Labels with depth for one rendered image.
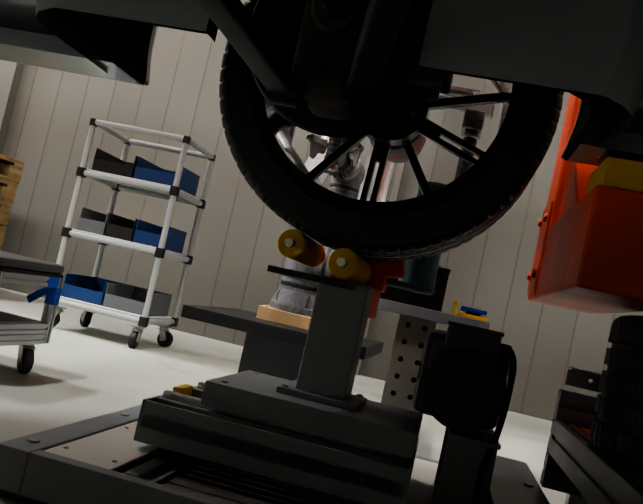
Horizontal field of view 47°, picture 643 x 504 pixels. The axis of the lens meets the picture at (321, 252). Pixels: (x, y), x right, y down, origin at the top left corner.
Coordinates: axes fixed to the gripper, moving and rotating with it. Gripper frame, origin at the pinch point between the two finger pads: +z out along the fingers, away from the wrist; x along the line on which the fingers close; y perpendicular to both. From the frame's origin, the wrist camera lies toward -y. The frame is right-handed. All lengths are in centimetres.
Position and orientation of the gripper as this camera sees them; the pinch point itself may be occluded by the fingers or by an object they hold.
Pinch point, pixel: (334, 138)
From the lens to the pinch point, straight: 193.1
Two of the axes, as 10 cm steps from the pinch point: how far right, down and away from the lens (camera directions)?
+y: -2.2, 9.7, -0.5
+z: -1.7, -0.9, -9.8
